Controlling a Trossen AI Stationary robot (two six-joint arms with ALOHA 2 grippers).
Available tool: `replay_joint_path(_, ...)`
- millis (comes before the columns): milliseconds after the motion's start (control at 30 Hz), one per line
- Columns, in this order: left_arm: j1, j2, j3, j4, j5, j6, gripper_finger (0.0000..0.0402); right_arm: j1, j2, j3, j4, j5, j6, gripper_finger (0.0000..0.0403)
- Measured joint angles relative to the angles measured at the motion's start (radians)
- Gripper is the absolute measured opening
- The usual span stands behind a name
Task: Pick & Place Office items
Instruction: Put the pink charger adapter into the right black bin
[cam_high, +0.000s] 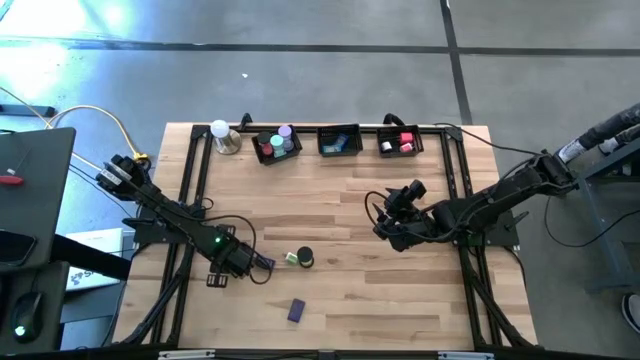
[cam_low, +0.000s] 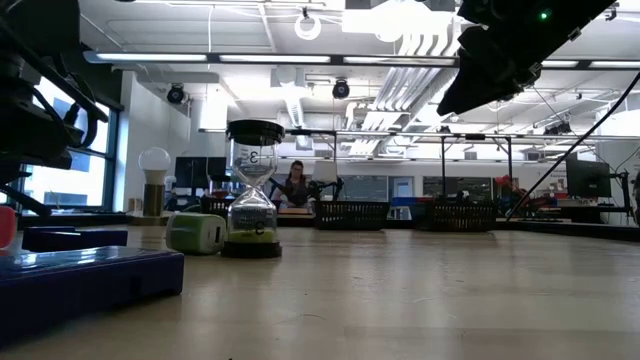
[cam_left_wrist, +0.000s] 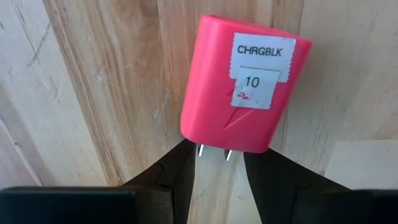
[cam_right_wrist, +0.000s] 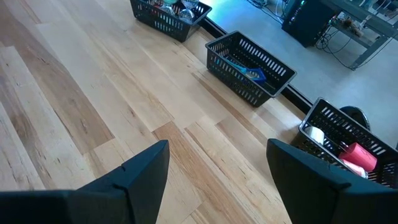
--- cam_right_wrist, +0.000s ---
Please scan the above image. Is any grey metal desk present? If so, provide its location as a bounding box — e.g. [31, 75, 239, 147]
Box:
[320, 0, 398, 72]

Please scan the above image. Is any black cable loop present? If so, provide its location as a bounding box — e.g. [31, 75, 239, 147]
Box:
[339, 105, 371, 132]

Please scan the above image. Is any black computer tower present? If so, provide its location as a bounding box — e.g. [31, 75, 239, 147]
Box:
[281, 0, 338, 49]

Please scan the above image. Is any purple hourglass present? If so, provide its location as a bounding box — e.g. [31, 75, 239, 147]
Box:
[178, 0, 200, 23]

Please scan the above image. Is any teal rectangular timer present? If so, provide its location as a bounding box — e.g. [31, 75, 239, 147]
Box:
[222, 57, 254, 75]

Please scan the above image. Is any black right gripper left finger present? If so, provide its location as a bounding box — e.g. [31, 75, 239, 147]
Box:
[74, 139, 172, 224]

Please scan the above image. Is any teal hourglass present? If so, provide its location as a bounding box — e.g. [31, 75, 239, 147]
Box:
[161, 0, 178, 16]

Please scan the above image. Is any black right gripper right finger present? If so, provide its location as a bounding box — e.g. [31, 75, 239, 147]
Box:
[266, 138, 354, 224]

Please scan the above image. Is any black plastic basket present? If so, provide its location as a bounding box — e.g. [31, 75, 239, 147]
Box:
[205, 30, 298, 108]
[129, 0, 213, 43]
[292, 96, 398, 189]

